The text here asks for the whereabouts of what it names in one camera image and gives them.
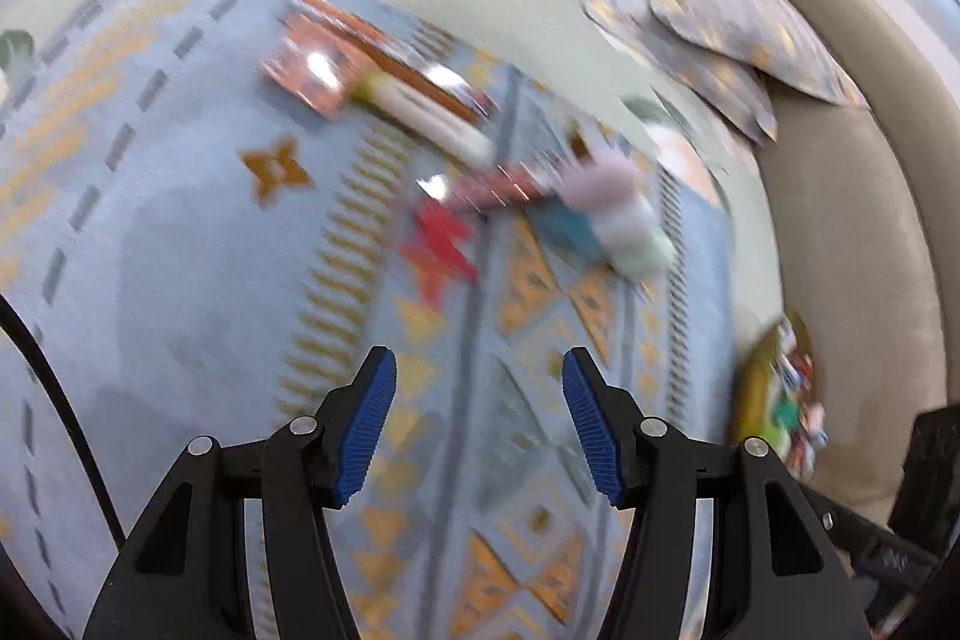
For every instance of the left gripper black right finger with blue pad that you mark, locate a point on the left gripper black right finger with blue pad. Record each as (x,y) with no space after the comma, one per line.
(774,572)

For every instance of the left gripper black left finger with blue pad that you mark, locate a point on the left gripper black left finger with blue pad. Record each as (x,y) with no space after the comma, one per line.
(182,572)

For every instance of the woven basket of items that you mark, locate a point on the woven basket of items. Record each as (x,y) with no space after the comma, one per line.
(776,397)

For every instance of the blue patterned mat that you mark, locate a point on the blue patterned mat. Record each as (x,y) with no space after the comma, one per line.
(199,253)

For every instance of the beige sofa backrest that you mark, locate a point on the beige sofa backrest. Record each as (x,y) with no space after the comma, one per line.
(865,208)

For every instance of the pastel pompom hair accessory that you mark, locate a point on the pastel pompom hair accessory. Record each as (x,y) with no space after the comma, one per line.
(606,191)

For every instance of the teal plastic toy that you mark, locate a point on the teal plastic toy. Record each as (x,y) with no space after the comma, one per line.
(565,230)

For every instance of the red plastic toy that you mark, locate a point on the red plastic toy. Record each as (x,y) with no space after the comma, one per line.
(432,250)

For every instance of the red snack wrapper bar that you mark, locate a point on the red snack wrapper bar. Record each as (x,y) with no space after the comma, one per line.
(502,186)

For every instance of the white tube yellow cap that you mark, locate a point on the white tube yellow cap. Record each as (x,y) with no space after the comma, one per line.
(426,118)

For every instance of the orange printed carton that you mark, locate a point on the orange printed carton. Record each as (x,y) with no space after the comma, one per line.
(318,67)

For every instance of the orange long box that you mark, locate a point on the orange long box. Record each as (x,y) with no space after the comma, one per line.
(438,82)

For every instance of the grey patterned pillow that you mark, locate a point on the grey patterned pillow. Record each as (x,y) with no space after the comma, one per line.
(727,50)

